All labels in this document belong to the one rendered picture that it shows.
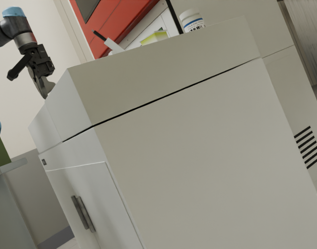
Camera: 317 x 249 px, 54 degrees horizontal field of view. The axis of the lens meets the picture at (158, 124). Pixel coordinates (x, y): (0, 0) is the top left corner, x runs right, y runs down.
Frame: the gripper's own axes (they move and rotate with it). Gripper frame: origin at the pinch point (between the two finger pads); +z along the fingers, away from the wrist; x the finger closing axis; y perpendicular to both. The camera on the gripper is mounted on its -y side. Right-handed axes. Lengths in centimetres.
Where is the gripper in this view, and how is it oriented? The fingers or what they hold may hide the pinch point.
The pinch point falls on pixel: (45, 98)
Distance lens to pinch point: 125.0
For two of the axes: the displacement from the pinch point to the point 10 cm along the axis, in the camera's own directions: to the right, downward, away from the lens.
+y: 7.9, -3.7, 4.9
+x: -4.7, 1.5, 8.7
